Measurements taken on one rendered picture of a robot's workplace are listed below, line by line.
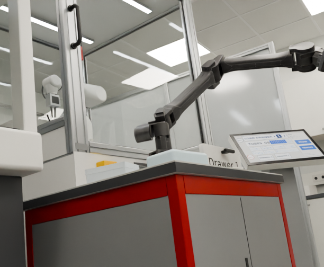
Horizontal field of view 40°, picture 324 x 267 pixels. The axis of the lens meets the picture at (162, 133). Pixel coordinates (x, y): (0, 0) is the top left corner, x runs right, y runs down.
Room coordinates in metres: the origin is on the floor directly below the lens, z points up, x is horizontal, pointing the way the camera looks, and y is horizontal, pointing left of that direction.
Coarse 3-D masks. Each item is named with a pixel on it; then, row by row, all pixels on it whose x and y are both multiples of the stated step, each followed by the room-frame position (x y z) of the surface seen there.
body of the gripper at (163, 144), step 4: (160, 136) 1.53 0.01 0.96; (164, 136) 1.53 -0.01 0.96; (168, 136) 1.55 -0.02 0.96; (156, 140) 1.54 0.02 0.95; (160, 140) 1.53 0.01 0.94; (164, 140) 1.53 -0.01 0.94; (168, 140) 1.54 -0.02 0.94; (156, 144) 1.55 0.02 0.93; (160, 144) 1.53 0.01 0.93; (164, 144) 1.53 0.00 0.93; (168, 144) 1.54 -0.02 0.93; (156, 148) 1.55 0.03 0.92; (160, 148) 1.54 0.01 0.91; (164, 148) 1.53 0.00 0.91; (168, 148) 1.54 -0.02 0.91; (152, 152) 1.53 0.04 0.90; (156, 152) 1.51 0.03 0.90; (160, 152) 1.52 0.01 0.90
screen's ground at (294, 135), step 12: (288, 132) 2.73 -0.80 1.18; (300, 132) 2.75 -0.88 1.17; (240, 144) 2.60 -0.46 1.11; (252, 144) 2.61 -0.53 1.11; (264, 144) 2.62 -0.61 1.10; (276, 144) 2.63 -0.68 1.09; (300, 144) 2.66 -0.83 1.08; (312, 144) 2.67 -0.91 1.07; (300, 156) 2.57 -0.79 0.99; (312, 156) 2.58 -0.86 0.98
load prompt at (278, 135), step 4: (244, 136) 2.66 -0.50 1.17; (248, 136) 2.66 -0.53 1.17; (252, 136) 2.67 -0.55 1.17; (256, 136) 2.67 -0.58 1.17; (260, 136) 2.68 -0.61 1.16; (264, 136) 2.68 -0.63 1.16; (268, 136) 2.68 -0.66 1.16; (272, 136) 2.69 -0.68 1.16; (276, 136) 2.69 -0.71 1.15; (280, 136) 2.70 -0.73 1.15; (284, 136) 2.70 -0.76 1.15; (244, 140) 2.63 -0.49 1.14; (248, 140) 2.63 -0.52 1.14
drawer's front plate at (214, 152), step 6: (204, 144) 1.61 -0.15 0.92; (204, 150) 1.60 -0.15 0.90; (210, 150) 1.64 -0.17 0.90; (216, 150) 1.67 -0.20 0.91; (210, 156) 1.63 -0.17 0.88; (216, 156) 1.67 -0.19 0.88; (222, 156) 1.71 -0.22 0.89; (228, 156) 1.75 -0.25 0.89; (234, 156) 1.79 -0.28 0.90; (210, 162) 1.62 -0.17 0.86; (216, 162) 1.66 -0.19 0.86; (222, 162) 1.70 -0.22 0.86; (228, 162) 1.74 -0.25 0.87; (234, 162) 1.78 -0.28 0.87; (240, 162) 1.83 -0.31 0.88
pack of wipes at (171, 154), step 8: (168, 152) 1.06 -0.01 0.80; (176, 152) 1.06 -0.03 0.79; (184, 152) 1.09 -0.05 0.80; (192, 152) 1.12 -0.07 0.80; (152, 160) 1.09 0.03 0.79; (160, 160) 1.08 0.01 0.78; (168, 160) 1.06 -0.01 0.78; (184, 160) 1.08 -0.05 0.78; (192, 160) 1.11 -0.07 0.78; (200, 160) 1.13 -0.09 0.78
